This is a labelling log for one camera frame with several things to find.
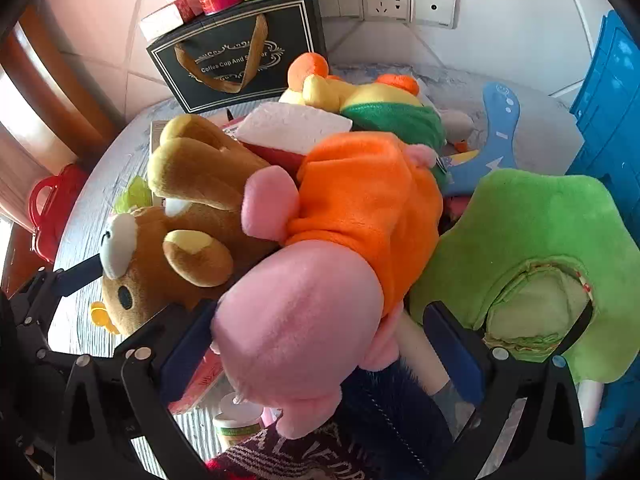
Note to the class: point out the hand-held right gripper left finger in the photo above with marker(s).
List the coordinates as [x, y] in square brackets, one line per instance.
[187, 355]

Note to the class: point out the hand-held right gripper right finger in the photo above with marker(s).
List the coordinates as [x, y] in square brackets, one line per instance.
[450, 350]

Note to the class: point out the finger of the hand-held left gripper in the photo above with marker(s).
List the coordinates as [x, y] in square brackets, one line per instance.
[55, 356]
[82, 275]

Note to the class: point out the orange dress pig plush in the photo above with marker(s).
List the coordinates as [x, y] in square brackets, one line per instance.
[360, 195]

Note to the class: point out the blue plastic storage bin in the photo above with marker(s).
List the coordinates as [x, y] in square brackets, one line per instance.
[615, 110]

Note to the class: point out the pink packet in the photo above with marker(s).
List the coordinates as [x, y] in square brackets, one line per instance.
[200, 385]

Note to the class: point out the navy fuzzy cloth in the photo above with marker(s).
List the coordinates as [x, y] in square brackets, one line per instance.
[390, 410]

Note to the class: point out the white cup green label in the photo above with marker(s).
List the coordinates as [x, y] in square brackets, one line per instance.
[237, 425]

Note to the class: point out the red plastic basket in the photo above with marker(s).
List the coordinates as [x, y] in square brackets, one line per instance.
[50, 195]

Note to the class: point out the light green plastic wrapper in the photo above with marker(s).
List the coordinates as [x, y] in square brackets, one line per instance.
[132, 195]

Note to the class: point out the green star plush cushion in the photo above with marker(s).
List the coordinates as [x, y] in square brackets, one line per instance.
[525, 220]

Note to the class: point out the white cylinder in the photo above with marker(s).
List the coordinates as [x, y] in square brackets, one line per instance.
[591, 405]

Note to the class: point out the dark knit hat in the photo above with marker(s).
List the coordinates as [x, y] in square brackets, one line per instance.
[300, 460]

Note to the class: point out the brown bear plush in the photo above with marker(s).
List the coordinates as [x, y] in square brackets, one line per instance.
[200, 170]

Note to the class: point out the white duck plush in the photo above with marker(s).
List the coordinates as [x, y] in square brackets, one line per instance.
[457, 125]

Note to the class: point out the blue curved toy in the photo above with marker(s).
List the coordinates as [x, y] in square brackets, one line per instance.
[500, 125]

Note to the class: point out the white foam block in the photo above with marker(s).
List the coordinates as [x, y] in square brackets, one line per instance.
[290, 125]

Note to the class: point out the small white box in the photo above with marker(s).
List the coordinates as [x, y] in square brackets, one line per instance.
[160, 22]

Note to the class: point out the yellow plush toy green dress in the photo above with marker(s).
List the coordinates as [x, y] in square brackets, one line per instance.
[365, 97]

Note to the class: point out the black gift bag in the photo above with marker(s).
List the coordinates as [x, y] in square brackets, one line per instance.
[280, 35]

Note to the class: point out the white wall outlet plate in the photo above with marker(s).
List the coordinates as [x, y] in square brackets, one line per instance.
[432, 7]

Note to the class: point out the white wall power socket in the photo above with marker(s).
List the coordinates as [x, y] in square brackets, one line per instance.
[385, 0]

